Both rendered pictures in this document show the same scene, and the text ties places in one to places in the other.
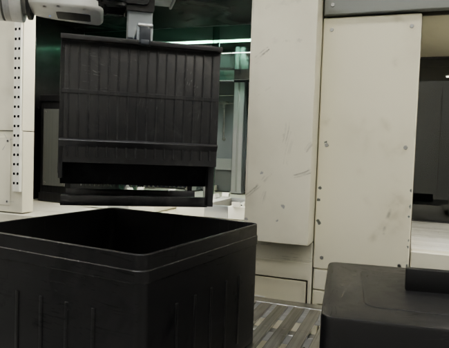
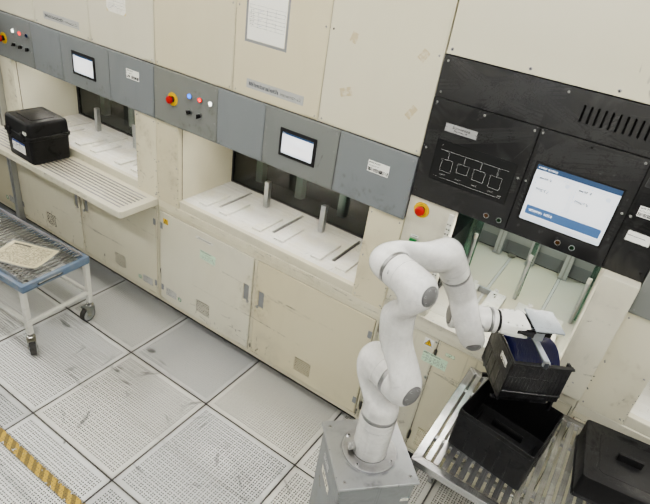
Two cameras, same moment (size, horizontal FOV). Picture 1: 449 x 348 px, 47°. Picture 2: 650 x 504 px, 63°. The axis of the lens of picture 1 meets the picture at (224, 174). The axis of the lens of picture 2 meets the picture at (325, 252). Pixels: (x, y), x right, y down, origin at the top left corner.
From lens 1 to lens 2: 1.61 m
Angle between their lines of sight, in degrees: 29
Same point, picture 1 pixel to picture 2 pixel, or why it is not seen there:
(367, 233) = (609, 402)
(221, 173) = (520, 245)
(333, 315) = (587, 475)
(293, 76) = (599, 337)
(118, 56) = (532, 368)
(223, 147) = not seen: hidden behind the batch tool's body
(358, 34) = (641, 326)
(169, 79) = (549, 376)
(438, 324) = (622, 490)
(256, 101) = (576, 338)
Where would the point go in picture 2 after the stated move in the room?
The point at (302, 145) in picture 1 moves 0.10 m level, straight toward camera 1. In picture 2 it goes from (592, 365) to (593, 382)
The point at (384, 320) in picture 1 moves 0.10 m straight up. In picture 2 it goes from (604, 483) to (616, 464)
